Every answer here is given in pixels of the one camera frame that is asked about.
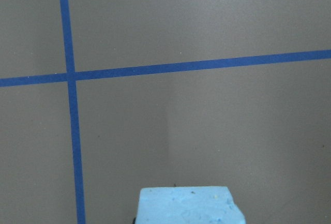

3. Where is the light blue foam block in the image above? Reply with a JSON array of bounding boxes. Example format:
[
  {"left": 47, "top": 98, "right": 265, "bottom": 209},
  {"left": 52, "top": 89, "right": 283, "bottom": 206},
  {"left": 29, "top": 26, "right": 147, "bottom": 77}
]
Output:
[{"left": 135, "top": 186, "right": 246, "bottom": 224}]

